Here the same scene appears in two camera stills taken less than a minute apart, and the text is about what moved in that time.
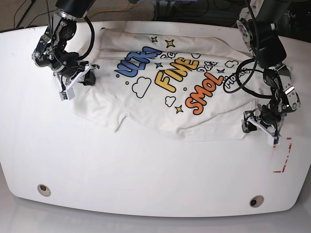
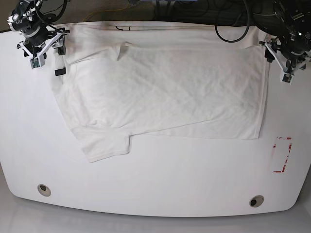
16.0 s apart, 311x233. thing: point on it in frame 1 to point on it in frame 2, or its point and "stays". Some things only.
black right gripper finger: x=248 y=127 to x=268 y=56
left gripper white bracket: x=89 y=79 to x=38 y=60
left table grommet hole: x=43 y=190 stays
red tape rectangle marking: x=284 y=165 stays
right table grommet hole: x=256 y=201 stays
